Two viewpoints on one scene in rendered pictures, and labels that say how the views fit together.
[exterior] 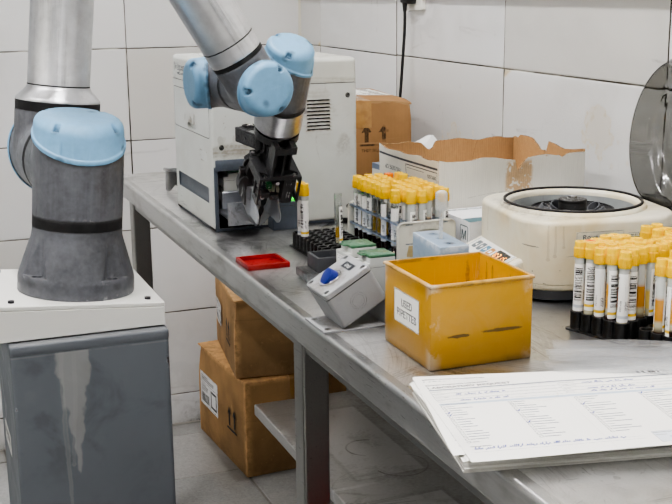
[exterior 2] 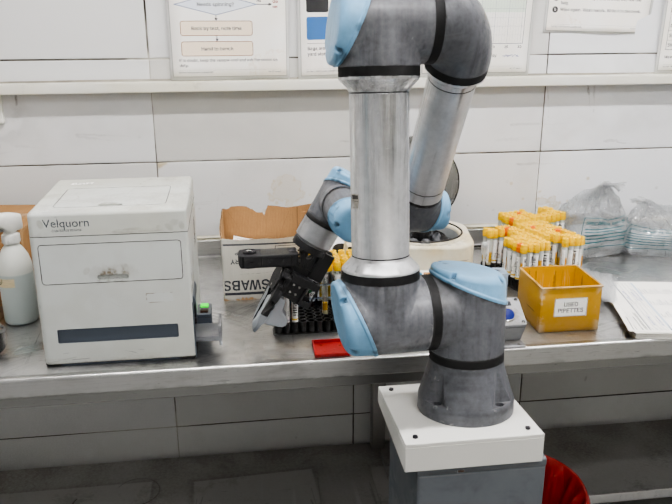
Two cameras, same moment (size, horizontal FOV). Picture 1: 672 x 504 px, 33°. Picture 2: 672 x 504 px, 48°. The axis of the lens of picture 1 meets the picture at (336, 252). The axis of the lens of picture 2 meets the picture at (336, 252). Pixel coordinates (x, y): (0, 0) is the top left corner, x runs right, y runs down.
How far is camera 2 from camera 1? 202 cm
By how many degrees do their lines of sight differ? 73
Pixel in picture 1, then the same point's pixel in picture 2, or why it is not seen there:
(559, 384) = (635, 304)
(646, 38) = (333, 128)
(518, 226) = (456, 252)
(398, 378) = (610, 338)
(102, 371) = not seen: hidden behind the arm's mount
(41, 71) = (405, 244)
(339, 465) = not seen: outside the picture
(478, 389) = (646, 320)
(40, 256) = (494, 388)
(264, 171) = (310, 280)
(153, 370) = not seen: hidden behind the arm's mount
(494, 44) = (139, 144)
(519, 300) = (578, 279)
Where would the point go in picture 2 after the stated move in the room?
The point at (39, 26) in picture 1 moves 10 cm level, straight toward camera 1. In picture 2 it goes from (403, 204) to (473, 204)
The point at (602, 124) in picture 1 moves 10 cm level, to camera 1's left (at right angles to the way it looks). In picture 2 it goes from (291, 186) to (280, 194)
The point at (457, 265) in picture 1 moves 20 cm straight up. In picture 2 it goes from (525, 278) to (533, 187)
